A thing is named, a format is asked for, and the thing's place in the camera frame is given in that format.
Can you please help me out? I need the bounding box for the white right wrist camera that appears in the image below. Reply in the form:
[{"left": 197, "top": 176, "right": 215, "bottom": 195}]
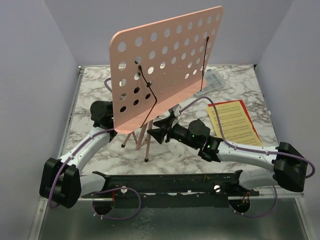
[{"left": 168, "top": 104, "right": 182, "bottom": 118}]

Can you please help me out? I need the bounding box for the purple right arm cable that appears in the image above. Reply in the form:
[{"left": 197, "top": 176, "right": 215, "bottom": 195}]
[{"left": 178, "top": 96, "right": 316, "bottom": 218}]

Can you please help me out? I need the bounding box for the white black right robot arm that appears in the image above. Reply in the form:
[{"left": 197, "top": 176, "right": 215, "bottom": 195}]
[{"left": 148, "top": 117, "right": 307, "bottom": 196}]

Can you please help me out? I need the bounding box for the clear plastic compartment box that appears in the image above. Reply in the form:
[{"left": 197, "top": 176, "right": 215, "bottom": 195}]
[{"left": 194, "top": 69, "right": 226, "bottom": 98}]

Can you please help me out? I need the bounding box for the pink perforated music stand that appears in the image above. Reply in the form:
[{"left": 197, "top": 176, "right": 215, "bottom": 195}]
[{"left": 109, "top": 6, "right": 224, "bottom": 149}]

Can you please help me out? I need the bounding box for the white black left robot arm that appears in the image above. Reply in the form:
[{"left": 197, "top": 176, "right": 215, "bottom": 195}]
[{"left": 39, "top": 100, "right": 117, "bottom": 209}]

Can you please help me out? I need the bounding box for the yellow sheet music page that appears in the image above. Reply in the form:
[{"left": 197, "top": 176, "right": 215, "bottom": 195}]
[{"left": 206, "top": 100, "right": 263, "bottom": 147}]

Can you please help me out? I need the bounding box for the red paper sheet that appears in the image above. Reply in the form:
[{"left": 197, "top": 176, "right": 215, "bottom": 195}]
[{"left": 208, "top": 99, "right": 261, "bottom": 141}]

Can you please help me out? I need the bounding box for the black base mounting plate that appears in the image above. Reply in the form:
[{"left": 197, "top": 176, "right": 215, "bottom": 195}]
[{"left": 82, "top": 170, "right": 259, "bottom": 209}]

